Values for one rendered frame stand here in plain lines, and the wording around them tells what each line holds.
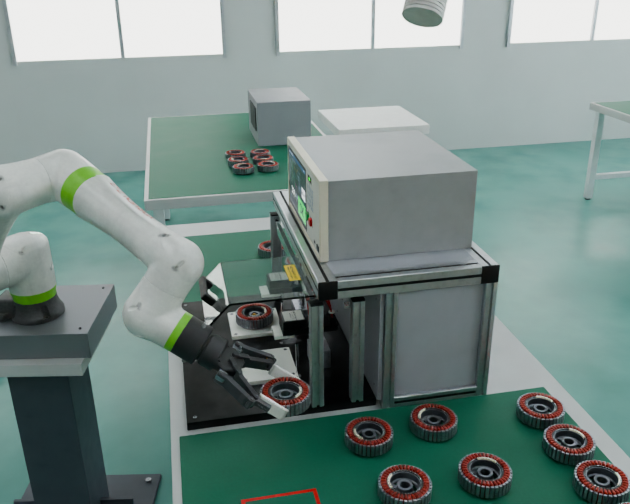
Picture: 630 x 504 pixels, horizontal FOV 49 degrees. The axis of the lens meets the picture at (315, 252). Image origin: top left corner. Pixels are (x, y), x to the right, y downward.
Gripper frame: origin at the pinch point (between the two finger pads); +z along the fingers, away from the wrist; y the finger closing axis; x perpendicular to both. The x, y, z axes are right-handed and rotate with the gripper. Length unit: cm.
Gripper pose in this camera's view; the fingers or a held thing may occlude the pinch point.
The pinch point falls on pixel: (284, 394)
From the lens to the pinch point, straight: 156.8
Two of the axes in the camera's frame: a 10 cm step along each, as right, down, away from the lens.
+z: 8.5, 5.2, 0.5
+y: -1.9, 4.0, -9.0
